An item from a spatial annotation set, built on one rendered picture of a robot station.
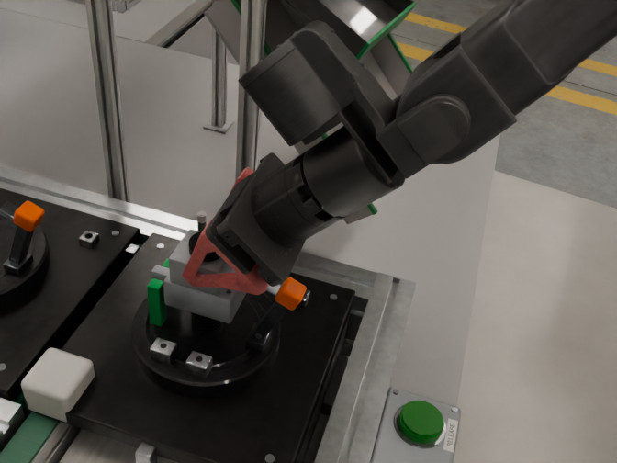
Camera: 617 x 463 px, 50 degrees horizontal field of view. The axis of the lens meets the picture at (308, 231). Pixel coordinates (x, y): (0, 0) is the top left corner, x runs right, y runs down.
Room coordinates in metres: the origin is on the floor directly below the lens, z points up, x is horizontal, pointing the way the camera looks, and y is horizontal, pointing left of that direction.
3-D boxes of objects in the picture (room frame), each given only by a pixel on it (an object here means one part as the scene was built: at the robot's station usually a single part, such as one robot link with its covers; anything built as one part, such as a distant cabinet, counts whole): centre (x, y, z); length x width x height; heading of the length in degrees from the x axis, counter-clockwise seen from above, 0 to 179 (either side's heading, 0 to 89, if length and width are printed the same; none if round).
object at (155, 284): (0.41, 0.13, 1.01); 0.01 x 0.01 x 0.05; 78
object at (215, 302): (0.42, 0.09, 1.06); 0.08 x 0.04 x 0.07; 78
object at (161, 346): (0.37, 0.11, 1.00); 0.02 x 0.01 x 0.02; 78
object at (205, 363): (0.36, 0.08, 1.00); 0.02 x 0.01 x 0.02; 78
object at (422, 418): (0.36, -0.12, 0.96); 0.04 x 0.04 x 0.02
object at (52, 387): (0.34, 0.20, 0.97); 0.05 x 0.05 x 0.04; 78
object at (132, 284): (0.42, 0.08, 0.96); 0.24 x 0.24 x 0.02; 78
